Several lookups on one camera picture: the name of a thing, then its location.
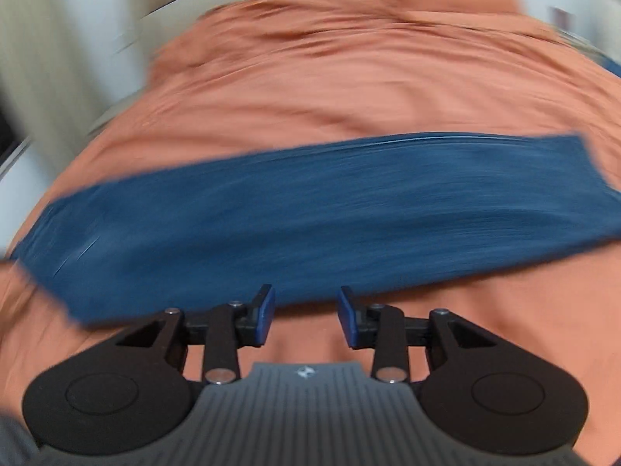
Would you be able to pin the dark window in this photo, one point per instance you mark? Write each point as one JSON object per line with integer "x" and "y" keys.
{"x": 6, "y": 131}

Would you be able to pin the beige curtain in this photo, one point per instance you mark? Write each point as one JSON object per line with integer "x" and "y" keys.
{"x": 43, "y": 68}

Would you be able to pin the orange bed sheet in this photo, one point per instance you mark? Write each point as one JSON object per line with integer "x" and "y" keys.
{"x": 349, "y": 87}

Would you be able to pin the blue denim pants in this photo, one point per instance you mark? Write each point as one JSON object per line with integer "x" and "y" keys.
{"x": 310, "y": 218}

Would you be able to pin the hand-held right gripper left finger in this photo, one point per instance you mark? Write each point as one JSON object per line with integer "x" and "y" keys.
{"x": 264, "y": 314}

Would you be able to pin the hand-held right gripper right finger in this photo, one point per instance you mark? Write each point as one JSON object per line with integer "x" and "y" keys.
{"x": 345, "y": 316}

